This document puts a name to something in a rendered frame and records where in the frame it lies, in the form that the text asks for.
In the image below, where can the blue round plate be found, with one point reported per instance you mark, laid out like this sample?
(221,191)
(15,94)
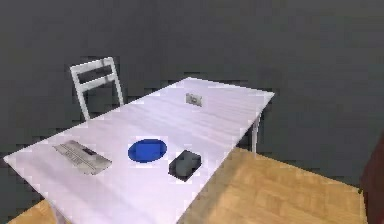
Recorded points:
(147,150)

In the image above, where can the dark red furniture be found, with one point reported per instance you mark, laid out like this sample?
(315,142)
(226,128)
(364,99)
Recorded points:
(375,186)

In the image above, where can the black box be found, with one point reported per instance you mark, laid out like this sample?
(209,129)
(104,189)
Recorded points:
(185,164)

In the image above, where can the white table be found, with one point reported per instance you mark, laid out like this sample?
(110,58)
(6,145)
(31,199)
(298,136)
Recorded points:
(150,120)

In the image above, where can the white chair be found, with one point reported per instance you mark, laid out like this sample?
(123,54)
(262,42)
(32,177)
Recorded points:
(96,81)

